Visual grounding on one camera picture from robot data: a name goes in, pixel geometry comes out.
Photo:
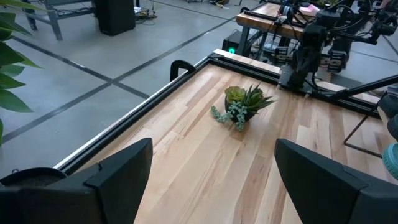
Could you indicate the teal rubber slide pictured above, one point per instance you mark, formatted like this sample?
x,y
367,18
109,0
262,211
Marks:
x,y
392,160

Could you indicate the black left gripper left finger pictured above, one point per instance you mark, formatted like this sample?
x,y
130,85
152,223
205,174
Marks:
x,y
118,186

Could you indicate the black rubber slide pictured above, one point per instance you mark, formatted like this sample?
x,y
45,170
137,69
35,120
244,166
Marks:
x,y
394,127
390,104

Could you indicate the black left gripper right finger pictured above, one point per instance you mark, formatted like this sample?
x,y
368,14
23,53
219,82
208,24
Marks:
x,y
326,193

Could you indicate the black background robot arm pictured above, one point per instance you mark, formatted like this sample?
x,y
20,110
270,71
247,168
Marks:
x,y
382,28

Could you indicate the black aluminium table frame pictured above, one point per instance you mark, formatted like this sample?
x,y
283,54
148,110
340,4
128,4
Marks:
x,y
124,123

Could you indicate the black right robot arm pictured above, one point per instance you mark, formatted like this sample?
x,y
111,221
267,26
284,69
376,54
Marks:
x,y
306,53

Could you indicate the large leafy potted plant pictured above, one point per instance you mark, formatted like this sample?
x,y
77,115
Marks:
x,y
9,56

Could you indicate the black computer with green light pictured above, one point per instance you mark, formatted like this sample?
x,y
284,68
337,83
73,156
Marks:
x,y
231,45

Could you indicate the succulent plant in black pot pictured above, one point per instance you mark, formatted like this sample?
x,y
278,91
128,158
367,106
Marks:
x,y
245,105

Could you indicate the black floor box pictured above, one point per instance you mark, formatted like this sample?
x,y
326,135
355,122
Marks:
x,y
115,15

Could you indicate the dark metal desk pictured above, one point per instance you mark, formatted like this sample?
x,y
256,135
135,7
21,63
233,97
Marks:
x,y
53,15

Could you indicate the background wooden table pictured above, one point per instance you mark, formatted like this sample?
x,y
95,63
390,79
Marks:
x,y
264,23

